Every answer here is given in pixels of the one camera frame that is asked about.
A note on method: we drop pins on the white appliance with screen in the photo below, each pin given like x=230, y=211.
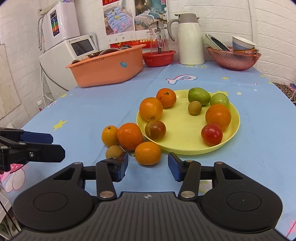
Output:
x=55, y=64

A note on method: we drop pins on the small orange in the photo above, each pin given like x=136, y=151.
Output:
x=110, y=136
x=148, y=153

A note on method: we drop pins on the white dish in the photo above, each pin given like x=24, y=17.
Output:
x=216, y=41

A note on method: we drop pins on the white blue ceramic bowl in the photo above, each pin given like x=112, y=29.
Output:
x=242, y=42

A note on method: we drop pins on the wall poster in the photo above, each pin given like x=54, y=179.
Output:
x=120, y=20

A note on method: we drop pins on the red apple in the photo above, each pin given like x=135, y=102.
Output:
x=211, y=134

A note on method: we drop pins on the beige paper sheet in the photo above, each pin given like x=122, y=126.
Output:
x=9, y=85

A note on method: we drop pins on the red plastic basket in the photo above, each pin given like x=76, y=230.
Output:
x=158, y=59

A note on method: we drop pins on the green mango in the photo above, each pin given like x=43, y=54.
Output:
x=198, y=96

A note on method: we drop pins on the dark red-brown plum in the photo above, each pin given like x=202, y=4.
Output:
x=155, y=130

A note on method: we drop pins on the white wall pipe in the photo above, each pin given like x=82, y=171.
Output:
x=252, y=27

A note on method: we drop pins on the patterned dark cloth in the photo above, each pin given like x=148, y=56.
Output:
x=286, y=91

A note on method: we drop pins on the small stainless steel bowl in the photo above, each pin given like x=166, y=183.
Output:
x=75, y=61

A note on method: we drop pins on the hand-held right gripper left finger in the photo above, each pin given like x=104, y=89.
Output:
x=123, y=166

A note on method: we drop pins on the small brown longan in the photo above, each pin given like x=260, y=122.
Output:
x=113, y=151

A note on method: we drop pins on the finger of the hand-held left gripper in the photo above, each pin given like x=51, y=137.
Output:
x=46, y=153
x=37, y=138

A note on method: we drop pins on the pink glass bowl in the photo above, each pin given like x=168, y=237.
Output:
x=233, y=61

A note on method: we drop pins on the green apple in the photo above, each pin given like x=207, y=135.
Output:
x=220, y=99

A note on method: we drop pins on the large stainless steel bowl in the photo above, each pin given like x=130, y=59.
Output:
x=104, y=52

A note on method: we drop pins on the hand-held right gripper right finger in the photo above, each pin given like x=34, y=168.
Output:
x=174, y=166

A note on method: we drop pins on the yellow plastic plate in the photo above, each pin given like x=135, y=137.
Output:
x=182, y=132

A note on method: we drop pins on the stainless steel plate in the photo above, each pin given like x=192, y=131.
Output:
x=126, y=47

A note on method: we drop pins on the brown kiwi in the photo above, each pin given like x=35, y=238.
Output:
x=194, y=108

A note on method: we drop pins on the orange plastic basket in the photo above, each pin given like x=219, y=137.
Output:
x=104, y=71

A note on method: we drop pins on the clear glass pitcher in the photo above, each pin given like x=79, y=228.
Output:
x=153, y=39

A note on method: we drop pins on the white thermos jug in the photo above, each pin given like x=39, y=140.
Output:
x=190, y=41

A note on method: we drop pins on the large orange with stem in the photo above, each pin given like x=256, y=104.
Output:
x=151, y=109

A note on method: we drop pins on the white wall water purifier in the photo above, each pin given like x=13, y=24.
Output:
x=66, y=23

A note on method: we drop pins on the blue printed tablecloth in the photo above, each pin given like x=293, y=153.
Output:
x=81, y=109

